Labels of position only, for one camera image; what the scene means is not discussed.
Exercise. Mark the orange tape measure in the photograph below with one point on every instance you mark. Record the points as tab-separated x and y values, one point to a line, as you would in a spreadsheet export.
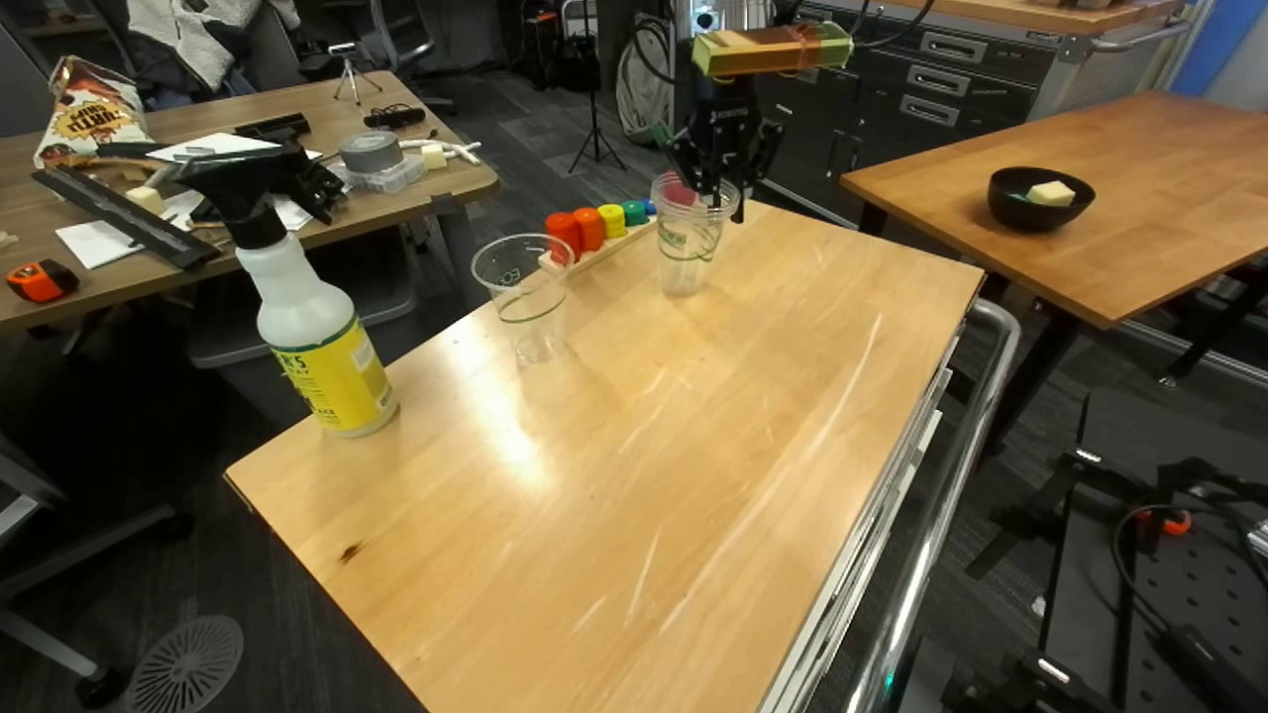
43	284

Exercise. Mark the printed snack bag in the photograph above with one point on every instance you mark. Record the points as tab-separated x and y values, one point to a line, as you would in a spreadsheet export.
94	119

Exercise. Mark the light wooden office desk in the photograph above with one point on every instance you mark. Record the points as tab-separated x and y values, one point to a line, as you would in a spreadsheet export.
397	201

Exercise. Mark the yellow toy block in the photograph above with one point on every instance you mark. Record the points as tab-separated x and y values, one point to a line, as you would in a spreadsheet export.
612	221

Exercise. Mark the blue panel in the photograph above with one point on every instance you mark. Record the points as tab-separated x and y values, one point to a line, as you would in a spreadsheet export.
1232	43

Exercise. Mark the long black bar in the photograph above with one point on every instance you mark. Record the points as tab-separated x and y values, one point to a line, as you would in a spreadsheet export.
121	221

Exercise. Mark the orange toy block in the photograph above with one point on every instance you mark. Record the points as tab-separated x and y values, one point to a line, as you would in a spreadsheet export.
587	229

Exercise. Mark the white round floor fan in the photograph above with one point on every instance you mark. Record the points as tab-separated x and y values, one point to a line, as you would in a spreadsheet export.
648	82

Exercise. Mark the black tripod stand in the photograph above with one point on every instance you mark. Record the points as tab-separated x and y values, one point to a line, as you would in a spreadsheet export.
595	82

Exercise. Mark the green toy block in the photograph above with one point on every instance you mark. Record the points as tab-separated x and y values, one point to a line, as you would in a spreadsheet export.
635	210

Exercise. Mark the small black device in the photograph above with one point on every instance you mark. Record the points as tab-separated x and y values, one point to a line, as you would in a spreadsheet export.
394	118

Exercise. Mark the flat black item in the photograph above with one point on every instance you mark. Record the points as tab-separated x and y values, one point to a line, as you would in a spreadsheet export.
271	130

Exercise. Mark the clear plastic cup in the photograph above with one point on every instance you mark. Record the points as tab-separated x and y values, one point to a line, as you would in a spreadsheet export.
522	284
688	284

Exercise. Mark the grey round container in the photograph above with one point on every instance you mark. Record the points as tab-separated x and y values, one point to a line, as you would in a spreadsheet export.
376	151

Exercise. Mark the round grey perforated disc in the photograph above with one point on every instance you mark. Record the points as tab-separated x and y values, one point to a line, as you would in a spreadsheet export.
183	669

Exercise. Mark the dark office chair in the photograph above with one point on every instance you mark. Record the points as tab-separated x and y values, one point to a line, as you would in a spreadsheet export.
271	53

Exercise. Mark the pale yellow food piece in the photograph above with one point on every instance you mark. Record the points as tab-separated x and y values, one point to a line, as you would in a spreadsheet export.
1053	195

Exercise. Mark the white paper sheet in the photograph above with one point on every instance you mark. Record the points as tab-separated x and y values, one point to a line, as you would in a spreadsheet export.
201	147

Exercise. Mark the white spray bottle yellow label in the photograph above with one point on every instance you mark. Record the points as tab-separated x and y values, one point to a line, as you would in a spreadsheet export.
312	331

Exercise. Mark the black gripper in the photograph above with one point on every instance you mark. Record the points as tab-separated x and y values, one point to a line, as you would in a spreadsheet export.
731	118

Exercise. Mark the blue toy block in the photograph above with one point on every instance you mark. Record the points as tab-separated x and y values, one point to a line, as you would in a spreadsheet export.
653	208

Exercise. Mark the black bowl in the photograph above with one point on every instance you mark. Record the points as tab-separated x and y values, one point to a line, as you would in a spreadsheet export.
1039	221

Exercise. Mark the grey metal cart frame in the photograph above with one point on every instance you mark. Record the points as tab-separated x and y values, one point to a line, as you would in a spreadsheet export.
872	541

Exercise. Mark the black pegboard plate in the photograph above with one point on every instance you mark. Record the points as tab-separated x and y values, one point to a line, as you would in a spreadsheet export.
1191	609

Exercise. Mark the red toy block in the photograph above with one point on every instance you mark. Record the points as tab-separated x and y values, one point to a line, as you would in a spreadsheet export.
566	234

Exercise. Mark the yellow green wrist camera box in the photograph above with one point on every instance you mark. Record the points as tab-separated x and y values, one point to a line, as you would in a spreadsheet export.
775	49

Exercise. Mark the red toy ball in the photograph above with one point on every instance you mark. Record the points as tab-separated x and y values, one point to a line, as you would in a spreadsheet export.
681	193

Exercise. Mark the grey white jacket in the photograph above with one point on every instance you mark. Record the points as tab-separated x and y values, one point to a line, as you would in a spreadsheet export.
201	43

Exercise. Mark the rainbow coloured toy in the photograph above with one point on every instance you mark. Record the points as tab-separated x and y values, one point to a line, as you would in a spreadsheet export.
612	249

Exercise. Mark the wooden table with black legs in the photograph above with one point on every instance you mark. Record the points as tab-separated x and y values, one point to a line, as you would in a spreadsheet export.
1163	201

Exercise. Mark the white paper card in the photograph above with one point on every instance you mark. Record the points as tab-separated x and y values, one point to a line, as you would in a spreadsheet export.
97	243

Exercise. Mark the clear cup with green logo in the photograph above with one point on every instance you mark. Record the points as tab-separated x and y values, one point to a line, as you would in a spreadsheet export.
688	233

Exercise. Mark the grey chair base leg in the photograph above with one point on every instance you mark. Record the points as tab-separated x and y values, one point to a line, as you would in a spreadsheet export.
80	556

